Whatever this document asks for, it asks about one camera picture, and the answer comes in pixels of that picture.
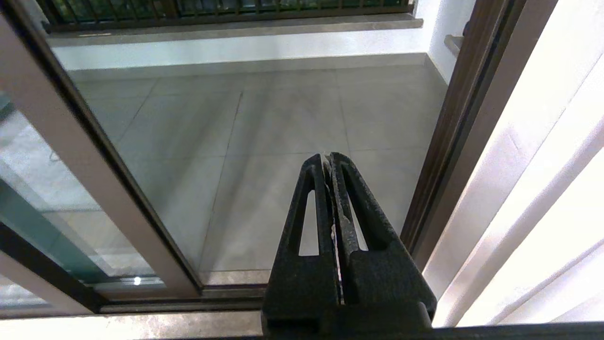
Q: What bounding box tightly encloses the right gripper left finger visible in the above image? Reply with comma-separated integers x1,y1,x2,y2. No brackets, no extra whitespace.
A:
262,153,342,308

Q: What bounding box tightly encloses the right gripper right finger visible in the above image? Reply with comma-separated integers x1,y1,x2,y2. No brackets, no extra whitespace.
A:
329,152,437,308

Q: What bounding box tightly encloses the brown framed fixed glass door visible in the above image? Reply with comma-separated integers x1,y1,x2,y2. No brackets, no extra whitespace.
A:
0,175,107,316

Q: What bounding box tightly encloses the dark metal balcony railing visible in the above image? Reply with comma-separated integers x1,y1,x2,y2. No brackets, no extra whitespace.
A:
35,0,418,33

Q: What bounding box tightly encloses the brown framed sliding glass door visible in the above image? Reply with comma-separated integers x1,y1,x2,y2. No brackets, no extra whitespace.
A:
0,0,204,303

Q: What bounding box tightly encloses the long stone balcony sill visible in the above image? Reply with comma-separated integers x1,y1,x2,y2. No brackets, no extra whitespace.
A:
47,17,424,47

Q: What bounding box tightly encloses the short stone balcony sill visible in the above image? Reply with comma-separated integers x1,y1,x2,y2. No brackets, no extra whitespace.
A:
444,34,466,58

